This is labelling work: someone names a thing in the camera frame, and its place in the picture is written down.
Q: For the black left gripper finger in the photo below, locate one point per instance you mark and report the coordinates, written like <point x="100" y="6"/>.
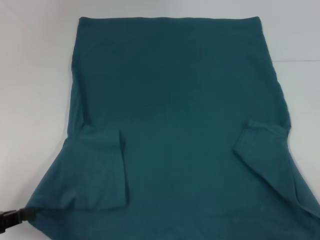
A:
<point x="28" y="214"/>

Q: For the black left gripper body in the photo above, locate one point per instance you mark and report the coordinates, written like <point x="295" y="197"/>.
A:
<point x="10" y="218"/>

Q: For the teal shirt with white print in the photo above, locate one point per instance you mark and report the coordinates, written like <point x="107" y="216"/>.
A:
<point x="175" y="100"/>

